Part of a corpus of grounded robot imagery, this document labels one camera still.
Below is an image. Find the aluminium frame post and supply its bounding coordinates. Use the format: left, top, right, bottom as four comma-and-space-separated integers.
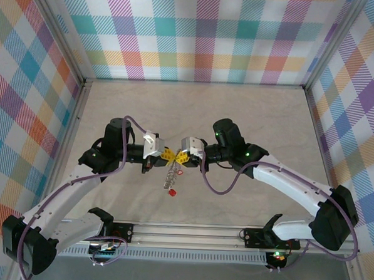
20, 0, 92, 83
302, 0, 368, 93

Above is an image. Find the slotted grey cable duct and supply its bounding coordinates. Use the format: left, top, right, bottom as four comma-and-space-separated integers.
55, 245, 269, 267

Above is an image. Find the right controller board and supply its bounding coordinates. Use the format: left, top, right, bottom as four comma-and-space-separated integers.
267, 250, 288, 262

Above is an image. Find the aluminium right frame post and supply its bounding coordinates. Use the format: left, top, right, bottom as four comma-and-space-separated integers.
302, 0, 368, 93

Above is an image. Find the aluminium left table rail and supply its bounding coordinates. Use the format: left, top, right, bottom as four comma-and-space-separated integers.
37, 76, 94, 219

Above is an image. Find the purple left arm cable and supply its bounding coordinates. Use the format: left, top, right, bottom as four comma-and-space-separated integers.
16, 110, 151, 280

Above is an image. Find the silver keyring with chain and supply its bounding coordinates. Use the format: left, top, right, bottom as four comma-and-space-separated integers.
162, 161, 180, 190

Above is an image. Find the aluminium rear table rail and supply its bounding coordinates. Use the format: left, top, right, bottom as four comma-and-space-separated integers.
83, 73, 306, 91

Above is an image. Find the aluminium table rail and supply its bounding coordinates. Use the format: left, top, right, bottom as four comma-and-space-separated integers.
296, 88, 358, 231
83, 73, 306, 91
37, 76, 94, 219

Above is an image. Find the controller board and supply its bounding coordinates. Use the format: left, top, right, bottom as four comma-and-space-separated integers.
88, 240, 122, 257
267, 250, 288, 262

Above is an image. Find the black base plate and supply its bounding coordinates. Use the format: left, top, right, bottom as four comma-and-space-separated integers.
242, 226, 301, 251
106, 222, 135, 244

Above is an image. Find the aluminium right table rail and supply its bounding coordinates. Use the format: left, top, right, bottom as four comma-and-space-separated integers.
296, 88, 358, 231

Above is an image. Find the aluminium left frame post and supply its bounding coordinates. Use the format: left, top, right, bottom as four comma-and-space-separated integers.
20, 0, 92, 83

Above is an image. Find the left controller board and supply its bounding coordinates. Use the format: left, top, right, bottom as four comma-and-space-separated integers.
88, 240, 122, 257

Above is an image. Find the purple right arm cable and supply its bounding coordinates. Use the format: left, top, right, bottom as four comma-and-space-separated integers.
196, 158, 364, 277

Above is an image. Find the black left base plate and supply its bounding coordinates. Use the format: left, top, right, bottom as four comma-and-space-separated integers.
106, 222, 135, 244

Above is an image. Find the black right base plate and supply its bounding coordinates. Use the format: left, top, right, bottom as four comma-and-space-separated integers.
242, 226, 301, 251

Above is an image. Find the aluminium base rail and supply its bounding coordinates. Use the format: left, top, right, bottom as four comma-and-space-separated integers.
15, 214, 361, 259

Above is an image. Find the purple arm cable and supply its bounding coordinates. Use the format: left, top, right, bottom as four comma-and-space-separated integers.
196, 158, 364, 277
16, 110, 151, 280

